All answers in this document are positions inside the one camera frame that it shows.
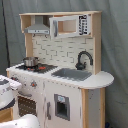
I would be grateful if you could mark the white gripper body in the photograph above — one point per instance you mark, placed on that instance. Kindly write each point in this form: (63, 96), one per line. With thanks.
(7, 86)

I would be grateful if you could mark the white toy oven door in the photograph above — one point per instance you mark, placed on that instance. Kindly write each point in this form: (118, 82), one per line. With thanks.
(28, 102)

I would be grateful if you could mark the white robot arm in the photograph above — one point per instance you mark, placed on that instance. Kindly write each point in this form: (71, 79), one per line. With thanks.
(26, 121)

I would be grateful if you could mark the wooden toy kitchen unit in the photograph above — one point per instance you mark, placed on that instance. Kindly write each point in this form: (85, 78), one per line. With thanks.
(63, 53)

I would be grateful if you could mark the left red stove knob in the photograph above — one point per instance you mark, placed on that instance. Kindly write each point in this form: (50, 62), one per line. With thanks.
(14, 78)

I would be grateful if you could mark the red stove knob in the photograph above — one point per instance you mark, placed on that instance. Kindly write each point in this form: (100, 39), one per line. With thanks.
(14, 78)
(33, 84)

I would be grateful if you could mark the right red stove knob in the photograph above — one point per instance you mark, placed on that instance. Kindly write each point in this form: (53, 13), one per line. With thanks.
(33, 84)

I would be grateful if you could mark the silver toy cooking pot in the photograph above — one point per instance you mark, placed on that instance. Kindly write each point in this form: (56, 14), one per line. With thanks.
(30, 61)

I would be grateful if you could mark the black toy stovetop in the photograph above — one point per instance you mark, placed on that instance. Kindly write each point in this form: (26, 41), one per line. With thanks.
(39, 68)

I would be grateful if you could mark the white lower cabinet door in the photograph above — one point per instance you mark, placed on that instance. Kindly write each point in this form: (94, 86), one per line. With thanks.
(63, 106)

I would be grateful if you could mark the grey toy sink basin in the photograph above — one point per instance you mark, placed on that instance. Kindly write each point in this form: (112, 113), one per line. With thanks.
(72, 74)

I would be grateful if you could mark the grey toy range hood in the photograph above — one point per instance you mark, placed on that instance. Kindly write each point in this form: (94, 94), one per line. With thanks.
(41, 26)

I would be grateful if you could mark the black toy faucet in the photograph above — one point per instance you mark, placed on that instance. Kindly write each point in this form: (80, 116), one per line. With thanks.
(80, 65)

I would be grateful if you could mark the white toy microwave door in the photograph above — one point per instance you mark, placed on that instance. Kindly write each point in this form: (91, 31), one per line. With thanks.
(70, 26)

